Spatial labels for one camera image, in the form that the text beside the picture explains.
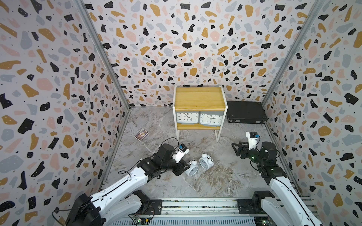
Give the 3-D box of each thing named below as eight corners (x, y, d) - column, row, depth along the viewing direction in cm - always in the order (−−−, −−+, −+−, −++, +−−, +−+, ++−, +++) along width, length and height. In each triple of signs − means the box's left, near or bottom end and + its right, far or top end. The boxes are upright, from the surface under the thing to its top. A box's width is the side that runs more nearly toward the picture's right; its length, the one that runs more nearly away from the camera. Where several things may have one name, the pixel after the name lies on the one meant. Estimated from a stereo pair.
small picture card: (135, 137, 105) (134, 135, 103) (143, 130, 109) (143, 128, 107) (140, 141, 103) (139, 139, 101) (148, 133, 107) (147, 131, 105)
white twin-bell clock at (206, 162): (197, 165, 91) (198, 158, 84) (202, 158, 94) (204, 152, 86) (207, 173, 88) (209, 167, 80) (212, 166, 91) (214, 160, 83)
